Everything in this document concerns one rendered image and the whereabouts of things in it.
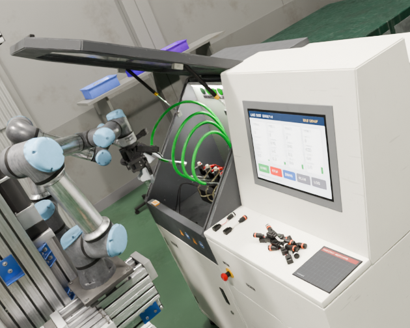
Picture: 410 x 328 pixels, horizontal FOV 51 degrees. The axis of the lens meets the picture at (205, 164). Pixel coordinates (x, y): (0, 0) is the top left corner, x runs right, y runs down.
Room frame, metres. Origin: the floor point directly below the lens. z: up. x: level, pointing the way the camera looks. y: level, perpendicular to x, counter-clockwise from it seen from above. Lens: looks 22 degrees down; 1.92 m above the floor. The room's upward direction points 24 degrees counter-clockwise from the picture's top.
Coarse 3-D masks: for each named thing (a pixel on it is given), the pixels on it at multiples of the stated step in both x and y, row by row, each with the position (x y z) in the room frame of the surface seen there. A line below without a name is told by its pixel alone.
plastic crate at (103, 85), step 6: (102, 78) 4.81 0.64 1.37; (108, 78) 4.83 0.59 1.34; (114, 78) 4.62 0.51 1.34; (90, 84) 4.74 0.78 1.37; (96, 84) 4.62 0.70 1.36; (102, 84) 4.56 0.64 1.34; (108, 84) 4.58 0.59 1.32; (114, 84) 4.61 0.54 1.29; (84, 90) 4.59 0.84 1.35; (90, 90) 4.49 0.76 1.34; (96, 90) 4.51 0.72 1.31; (102, 90) 4.54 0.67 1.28; (108, 90) 4.57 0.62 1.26; (84, 96) 4.67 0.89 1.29; (90, 96) 4.49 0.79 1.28; (96, 96) 4.50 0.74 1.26
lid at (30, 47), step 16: (16, 48) 1.84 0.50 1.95; (32, 48) 1.63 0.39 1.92; (48, 48) 1.60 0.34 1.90; (64, 48) 1.58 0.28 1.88; (80, 48) 1.56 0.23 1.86; (96, 48) 1.57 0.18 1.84; (112, 48) 1.59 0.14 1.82; (128, 48) 1.62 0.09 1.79; (144, 48) 1.64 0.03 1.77; (80, 64) 2.28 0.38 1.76; (96, 64) 2.24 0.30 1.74; (112, 64) 2.27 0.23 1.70; (128, 64) 2.25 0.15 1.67; (144, 64) 2.16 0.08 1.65; (160, 64) 2.08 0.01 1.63; (176, 64) 1.71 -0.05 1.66; (192, 64) 1.71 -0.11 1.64; (208, 64) 1.73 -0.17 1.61; (224, 64) 1.75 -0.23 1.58
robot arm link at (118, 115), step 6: (108, 114) 1.81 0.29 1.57; (114, 114) 1.78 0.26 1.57; (120, 114) 1.79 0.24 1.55; (108, 120) 1.79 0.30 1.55; (114, 120) 1.84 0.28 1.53; (120, 120) 1.77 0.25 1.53; (126, 120) 1.80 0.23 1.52; (126, 126) 1.78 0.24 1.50; (126, 132) 1.78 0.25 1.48; (120, 138) 1.78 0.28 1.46
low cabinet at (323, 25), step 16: (352, 0) 6.05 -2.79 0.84; (368, 0) 5.58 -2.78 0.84; (384, 0) 5.19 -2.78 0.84; (400, 0) 4.84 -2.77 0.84; (320, 16) 5.89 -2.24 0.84; (336, 16) 5.44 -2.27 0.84; (352, 16) 5.07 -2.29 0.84; (368, 16) 4.73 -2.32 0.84; (384, 16) 4.44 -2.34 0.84; (400, 16) 4.33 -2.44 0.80; (288, 32) 5.77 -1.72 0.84; (304, 32) 5.36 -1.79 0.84; (320, 32) 4.98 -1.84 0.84; (336, 32) 4.65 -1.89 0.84; (352, 32) 4.37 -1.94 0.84; (368, 32) 4.11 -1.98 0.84; (384, 32) 4.18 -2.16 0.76; (400, 32) 4.29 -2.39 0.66
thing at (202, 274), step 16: (176, 240) 2.03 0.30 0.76; (176, 256) 2.19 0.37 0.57; (192, 256) 1.91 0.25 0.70; (192, 272) 2.04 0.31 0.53; (208, 272) 1.78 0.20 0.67; (192, 288) 2.20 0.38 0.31; (208, 288) 1.90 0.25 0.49; (224, 288) 1.68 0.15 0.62; (208, 304) 2.04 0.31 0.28; (224, 304) 1.78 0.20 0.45; (224, 320) 1.91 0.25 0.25; (240, 320) 1.67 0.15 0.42
